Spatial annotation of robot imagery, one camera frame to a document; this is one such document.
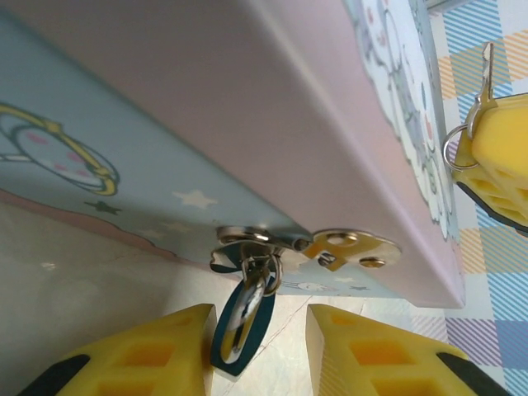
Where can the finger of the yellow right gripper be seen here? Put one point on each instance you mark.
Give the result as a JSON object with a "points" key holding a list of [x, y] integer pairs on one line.
{"points": [[503, 128], [495, 194]]}

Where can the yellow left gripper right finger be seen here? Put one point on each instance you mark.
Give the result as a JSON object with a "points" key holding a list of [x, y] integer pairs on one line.
{"points": [[371, 363]]}

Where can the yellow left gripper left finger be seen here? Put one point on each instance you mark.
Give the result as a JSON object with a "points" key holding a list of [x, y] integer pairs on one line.
{"points": [[136, 359]]}

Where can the small silver key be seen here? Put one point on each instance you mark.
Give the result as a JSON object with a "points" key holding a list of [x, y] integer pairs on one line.
{"points": [[486, 74]]}

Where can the light blue cartoon tin box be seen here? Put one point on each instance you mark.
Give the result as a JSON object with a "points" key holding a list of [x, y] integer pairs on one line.
{"points": [[247, 123]]}

